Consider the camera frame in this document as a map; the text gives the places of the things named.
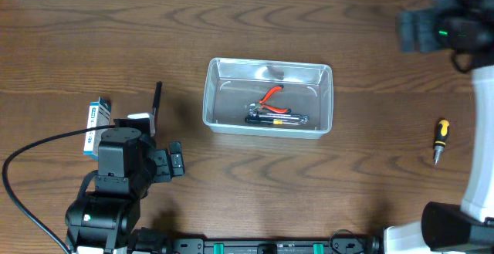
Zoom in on clear plastic container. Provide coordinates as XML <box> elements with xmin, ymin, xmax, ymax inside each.
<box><xmin>202</xmin><ymin>58</ymin><xmax>333</xmax><ymax>139</ymax></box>

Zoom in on red black cutting pliers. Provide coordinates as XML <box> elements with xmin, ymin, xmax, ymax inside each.
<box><xmin>249</xmin><ymin>85</ymin><xmax>291</xmax><ymax>114</ymax></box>

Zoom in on silver ratchet wrench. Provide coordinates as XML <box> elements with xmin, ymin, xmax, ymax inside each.
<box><xmin>246</xmin><ymin>109</ymin><xmax>309</xmax><ymax>125</ymax></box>

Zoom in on black yellow precision screwdriver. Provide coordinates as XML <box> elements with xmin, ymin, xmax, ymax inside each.
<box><xmin>245</xmin><ymin>117</ymin><xmax>300</xmax><ymax>126</ymax></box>

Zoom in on blue white cardboard box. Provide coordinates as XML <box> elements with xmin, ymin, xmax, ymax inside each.
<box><xmin>83</xmin><ymin>97</ymin><xmax>111</xmax><ymax>161</ymax></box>

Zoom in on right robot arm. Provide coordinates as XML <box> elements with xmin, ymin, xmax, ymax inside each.
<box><xmin>374</xmin><ymin>0</ymin><xmax>493</xmax><ymax>254</ymax></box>

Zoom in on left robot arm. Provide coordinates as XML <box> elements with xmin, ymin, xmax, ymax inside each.
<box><xmin>66</xmin><ymin>127</ymin><xmax>185</xmax><ymax>253</ymax></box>

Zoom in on stubby black yellow screwdriver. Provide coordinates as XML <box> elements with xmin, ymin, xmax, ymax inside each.
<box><xmin>434</xmin><ymin>119</ymin><xmax>450</xmax><ymax>165</ymax></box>

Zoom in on left black cable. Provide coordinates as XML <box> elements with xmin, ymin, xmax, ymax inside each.
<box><xmin>1</xmin><ymin>126</ymin><xmax>117</xmax><ymax>254</ymax></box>

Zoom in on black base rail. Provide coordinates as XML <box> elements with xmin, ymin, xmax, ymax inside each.
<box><xmin>171</xmin><ymin>229</ymin><xmax>384</xmax><ymax>254</ymax></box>

